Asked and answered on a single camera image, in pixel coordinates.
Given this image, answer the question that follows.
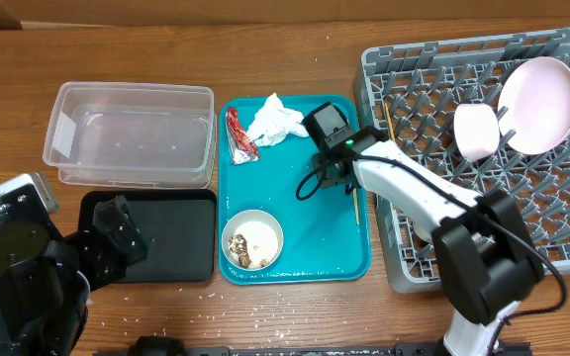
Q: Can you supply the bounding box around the red foil wrapper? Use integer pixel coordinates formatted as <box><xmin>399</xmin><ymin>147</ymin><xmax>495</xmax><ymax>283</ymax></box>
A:
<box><xmin>225</xmin><ymin>107</ymin><xmax>260</xmax><ymax>165</ymax></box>

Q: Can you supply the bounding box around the white cup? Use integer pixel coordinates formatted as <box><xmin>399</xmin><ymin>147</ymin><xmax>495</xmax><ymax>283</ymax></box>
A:
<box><xmin>413</xmin><ymin>221</ymin><xmax>438</xmax><ymax>243</ymax></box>

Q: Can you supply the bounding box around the small pink bowl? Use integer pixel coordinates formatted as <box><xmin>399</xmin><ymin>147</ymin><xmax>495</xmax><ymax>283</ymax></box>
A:
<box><xmin>453</xmin><ymin>104</ymin><xmax>500</xmax><ymax>161</ymax></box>

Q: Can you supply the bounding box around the large white plate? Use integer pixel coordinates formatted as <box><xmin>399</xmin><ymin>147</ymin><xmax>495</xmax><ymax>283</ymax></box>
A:
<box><xmin>498</xmin><ymin>56</ymin><xmax>570</xmax><ymax>155</ymax></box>

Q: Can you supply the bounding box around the wooden chopstick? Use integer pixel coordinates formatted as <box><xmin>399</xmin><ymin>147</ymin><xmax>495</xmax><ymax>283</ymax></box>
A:
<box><xmin>352</xmin><ymin>189</ymin><xmax>360</xmax><ymax>225</ymax></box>
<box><xmin>383</xmin><ymin>100</ymin><xmax>396</xmax><ymax>142</ymax></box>

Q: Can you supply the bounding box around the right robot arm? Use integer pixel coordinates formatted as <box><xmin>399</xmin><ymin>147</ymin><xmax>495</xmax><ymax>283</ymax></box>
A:
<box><xmin>309</xmin><ymin>127</ymin><xmax>544</xmax><ymax>355</ymax></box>

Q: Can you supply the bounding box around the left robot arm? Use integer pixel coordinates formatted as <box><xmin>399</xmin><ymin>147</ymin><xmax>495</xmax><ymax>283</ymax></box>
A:
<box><xmin>0</xmin><ymin>184</ymin><xmax>148</xmax><ymax>355</ymax></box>

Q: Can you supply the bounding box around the grey dishwasher rack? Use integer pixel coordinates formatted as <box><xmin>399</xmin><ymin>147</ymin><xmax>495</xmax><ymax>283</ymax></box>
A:
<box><xmin>353</xmin><ymin>28</ymin><xmax>570</xmax><ymax>274</ymax></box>

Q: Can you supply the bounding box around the teal serving tray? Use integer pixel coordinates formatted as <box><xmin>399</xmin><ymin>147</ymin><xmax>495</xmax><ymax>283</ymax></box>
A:
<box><xmin>218</xmin><ymin>123</ymin><xmax>372</xmax><ymax>286</ymax></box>

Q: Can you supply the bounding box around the black plastic tray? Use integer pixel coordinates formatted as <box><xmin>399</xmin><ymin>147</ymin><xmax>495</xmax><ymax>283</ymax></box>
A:
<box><xmin>78</xmin><ymin>189</ymin><xmax>217</xmax><ymax>284</ymax></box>

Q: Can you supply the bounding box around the crumpled white napkin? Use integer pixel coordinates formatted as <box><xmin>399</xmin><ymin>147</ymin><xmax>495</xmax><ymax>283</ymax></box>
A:
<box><xmin>246</xmin><ymin>93</ymin><xmax>309</xmax><ymax>146</ymax></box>

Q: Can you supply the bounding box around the clear plastic bin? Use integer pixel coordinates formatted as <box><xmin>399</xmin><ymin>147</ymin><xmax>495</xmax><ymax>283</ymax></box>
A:
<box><xmin>43</xmin><ymin>81</ymin><xmax>217</xmax><ymax>189</ymax></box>

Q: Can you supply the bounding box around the grey bowl with rice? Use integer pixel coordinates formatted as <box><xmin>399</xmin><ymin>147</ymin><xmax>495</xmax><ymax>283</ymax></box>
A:
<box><xmin>221</xmin><ymin>210</ymin><xmax>284</xmax><ymax>272</ymax></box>

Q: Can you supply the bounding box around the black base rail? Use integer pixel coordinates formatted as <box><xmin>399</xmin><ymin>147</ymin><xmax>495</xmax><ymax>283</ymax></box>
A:
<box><xmin>91</xmin><ymin>335</ymin><xmax>533</xmax><ymax>356</ymax></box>

